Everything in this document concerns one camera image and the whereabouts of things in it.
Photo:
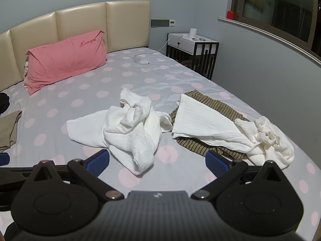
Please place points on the brown striped garment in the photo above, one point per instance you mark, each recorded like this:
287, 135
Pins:
220, 106

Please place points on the white tissue roll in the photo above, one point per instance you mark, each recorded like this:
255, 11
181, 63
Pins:
192, 32

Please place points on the window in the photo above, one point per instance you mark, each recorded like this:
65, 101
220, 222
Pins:
275, 5

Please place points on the khaki garment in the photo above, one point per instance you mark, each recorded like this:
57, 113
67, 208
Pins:
7, 128

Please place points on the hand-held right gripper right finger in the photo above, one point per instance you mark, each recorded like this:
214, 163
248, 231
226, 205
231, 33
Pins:
218, 162

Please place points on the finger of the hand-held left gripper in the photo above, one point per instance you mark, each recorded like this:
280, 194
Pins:
4, 158

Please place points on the windowsill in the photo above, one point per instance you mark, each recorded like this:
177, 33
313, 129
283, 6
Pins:
263, 34

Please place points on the black cloth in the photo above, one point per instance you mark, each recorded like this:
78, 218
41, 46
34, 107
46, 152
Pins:
3, 103

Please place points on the dark wall switch panel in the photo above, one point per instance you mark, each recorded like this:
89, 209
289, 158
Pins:
159, 23

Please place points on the white wall thermostat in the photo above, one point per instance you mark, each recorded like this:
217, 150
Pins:
172, 23

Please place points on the white black nightstand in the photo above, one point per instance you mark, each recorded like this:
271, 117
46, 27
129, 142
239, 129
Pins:
185, 46

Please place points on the large white crinkled garment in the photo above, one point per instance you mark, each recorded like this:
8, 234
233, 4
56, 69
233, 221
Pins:
130, 130

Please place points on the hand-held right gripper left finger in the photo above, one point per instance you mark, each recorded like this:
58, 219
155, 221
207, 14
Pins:
97, 160

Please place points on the grey polka dot bed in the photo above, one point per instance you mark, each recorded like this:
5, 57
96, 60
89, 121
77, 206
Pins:
75, 90

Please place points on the pink pillow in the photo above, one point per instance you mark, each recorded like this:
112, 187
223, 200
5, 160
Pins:
65, 57

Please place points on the red cup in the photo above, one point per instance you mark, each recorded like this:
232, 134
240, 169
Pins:
230, 15

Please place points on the beige padded headboard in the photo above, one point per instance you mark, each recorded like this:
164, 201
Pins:
80, 22

